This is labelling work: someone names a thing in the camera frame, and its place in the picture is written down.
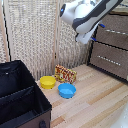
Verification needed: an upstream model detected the red yellow snack box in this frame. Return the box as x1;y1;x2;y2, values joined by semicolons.
54;64;78;85

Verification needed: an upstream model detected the silver drawer handle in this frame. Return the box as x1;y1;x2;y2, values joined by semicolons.
105;28;128;37
97;54;123;67

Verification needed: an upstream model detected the black fabric storage box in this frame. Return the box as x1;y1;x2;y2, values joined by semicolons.
0;59;53;128

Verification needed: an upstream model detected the dark drawer cabinet frame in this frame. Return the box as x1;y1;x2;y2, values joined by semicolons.
86;9;128;85

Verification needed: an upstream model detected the woven folding screen panel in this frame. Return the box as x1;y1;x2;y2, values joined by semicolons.
2;0;58;82
55;0;128;72

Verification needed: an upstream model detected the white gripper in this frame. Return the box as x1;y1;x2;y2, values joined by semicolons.
74;21;106;46

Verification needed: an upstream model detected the brown fabric drawer front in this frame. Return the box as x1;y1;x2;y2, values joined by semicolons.
89;41;128;81
94;13;128;51

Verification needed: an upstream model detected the yellow bowl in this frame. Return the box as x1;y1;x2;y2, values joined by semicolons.
39;75;57;90

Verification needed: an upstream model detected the blue bowl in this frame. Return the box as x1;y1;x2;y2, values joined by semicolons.
57;82;77;100

